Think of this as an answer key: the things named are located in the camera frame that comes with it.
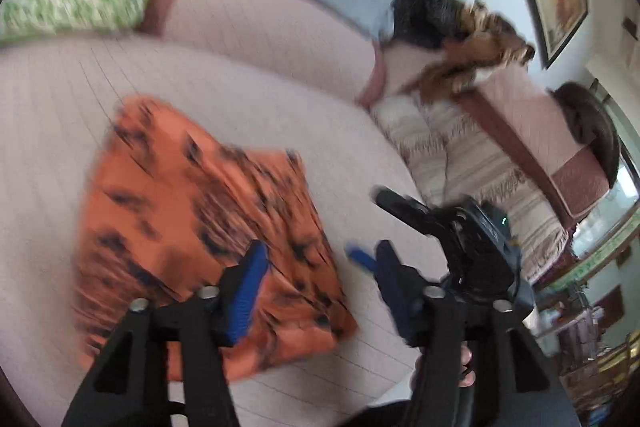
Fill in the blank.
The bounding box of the orange black floral blouse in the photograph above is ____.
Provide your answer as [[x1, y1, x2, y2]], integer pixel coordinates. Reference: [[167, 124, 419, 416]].
[[74, 96, 357, 381]]

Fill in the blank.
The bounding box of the person right hand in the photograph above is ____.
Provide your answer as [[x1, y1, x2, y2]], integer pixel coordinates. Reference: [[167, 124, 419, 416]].
[[409, 340, 475, 390]]

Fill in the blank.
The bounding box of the striped floral cushion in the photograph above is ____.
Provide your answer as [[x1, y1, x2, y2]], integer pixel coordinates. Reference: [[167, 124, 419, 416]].
[[371, 94, 570, 284]]

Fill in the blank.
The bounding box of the dark brown garment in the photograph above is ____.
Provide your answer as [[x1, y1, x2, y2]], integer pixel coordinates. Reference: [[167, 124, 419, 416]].
[[550, 82, 620, 188]]

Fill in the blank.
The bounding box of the black furry garment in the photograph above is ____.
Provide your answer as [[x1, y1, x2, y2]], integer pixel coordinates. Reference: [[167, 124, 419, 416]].
[[392, 0, 470, 49]]

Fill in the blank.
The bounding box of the pink quilted sofa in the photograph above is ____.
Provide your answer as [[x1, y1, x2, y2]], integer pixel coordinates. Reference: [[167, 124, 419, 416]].
[[0, 0, 614, 427]]

